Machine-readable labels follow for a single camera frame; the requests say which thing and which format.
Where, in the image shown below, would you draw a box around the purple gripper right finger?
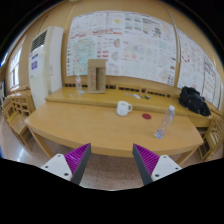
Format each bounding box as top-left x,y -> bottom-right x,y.
132,143 -> 183,187

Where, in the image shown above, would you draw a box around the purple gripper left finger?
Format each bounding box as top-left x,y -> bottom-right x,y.
40,142 -> 92,186

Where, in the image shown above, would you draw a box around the clear plastic water bottle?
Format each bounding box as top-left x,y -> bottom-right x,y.
155,105 -> 175,139

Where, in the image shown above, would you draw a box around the wooden table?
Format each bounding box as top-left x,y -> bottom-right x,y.
25,102 -> 203,164

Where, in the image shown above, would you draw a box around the white ceramic mug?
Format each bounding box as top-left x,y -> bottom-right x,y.
117,101 -> 133,116

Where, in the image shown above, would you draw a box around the small items on bench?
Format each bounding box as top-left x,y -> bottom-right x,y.
124,93 -> 150,100

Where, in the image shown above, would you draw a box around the wooden chair right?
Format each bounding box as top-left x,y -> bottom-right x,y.
198,117 -> 224,161

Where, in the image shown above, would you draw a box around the wooden chair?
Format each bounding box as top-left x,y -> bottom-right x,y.
198,117 -> 224,161
2,90 -> 35,149

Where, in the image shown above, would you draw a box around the black bag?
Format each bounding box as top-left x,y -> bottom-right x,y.
179,87 -> 211,117

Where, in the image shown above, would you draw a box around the wooden chair left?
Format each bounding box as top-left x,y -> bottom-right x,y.
2,90 -> 35,149

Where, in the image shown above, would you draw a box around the small clear bottle far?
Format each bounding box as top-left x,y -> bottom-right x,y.
76,74 -> 82,92

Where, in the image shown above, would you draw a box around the cardboard box stand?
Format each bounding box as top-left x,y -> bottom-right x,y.
87,59 -> 106,94

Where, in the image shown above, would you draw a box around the white standing air conditioner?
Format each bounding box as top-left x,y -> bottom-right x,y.
28,26 -> 64,108

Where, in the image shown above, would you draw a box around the window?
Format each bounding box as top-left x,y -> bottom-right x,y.
10,47 -> 22,90

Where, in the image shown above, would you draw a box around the large wall poster right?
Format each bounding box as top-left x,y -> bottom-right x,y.
177,31 -> 224,110

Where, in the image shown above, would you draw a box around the large wall poster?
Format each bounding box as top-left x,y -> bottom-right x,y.
66,11 -> 176,86
177,31 -> 224,110

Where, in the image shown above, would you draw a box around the large wall poster left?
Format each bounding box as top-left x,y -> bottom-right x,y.
66,11 -> 176,86

